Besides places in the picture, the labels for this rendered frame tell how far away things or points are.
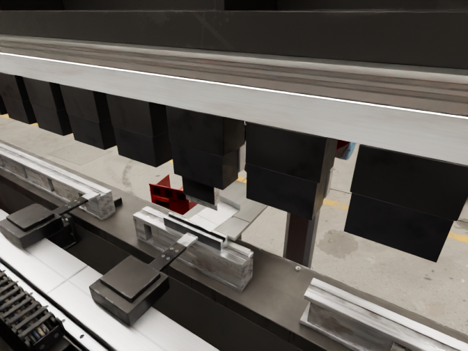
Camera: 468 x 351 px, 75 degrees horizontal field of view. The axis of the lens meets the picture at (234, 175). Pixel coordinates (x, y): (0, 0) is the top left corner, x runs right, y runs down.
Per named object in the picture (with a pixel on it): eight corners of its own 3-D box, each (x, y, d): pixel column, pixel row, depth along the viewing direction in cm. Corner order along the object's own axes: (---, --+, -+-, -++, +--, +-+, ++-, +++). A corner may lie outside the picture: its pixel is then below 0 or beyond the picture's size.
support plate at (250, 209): (278, 196, 99) (278, 193, 99) (234, 241, 80) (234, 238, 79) (231, 181, 108) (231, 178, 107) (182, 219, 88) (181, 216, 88)
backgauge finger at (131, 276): (211, 248, 78) (210, 233, 75) (130, 327, 58) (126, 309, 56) (175, 232, 83) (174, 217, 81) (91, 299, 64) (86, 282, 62)
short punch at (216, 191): (219, 209, 77) (219, 175, 72) (214, 212, 75) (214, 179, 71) (189, 197, 81) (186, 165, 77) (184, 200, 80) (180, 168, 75)
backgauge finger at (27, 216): (110, 202, 97) (107, 189, 94) (24, 250, 77) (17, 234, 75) (87, 191, 102) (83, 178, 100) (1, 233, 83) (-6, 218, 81)
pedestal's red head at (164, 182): (206, 207, 151) (205, 175, 143) (190, 225, 138) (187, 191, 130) (171, 199, 158) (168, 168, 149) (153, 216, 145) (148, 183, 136)
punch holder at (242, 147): (244, 175, 72) (246, 106, 65) (224, 191, 66) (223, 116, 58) (195, 160, 79) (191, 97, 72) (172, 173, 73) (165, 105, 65)
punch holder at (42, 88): (88, 128, 101) (76, 76, 93) (64, 136, 95) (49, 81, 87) (62, 120, 108) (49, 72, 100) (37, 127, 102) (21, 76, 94)
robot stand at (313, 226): (287, 259, 212) (298, 158, 175) (313, 269, 204) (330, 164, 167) (277, 276, 198) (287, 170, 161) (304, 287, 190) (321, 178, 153)
